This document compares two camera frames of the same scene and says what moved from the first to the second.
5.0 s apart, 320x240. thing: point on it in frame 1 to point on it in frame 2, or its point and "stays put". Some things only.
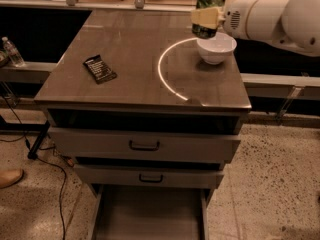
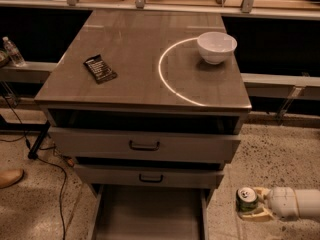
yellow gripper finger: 206,17 to 264,216
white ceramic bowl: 217,49 stays put
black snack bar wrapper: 99,70 stays put
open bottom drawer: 151,212 stays put
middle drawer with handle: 148,176 stays put
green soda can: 204,19 to 247,200
